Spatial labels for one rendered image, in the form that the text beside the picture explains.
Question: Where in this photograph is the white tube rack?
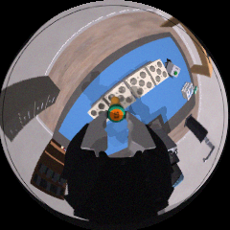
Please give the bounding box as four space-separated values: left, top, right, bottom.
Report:
181 81 193 100

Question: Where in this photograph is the blue bench mat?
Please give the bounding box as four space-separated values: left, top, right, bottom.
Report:
59 37 191 155

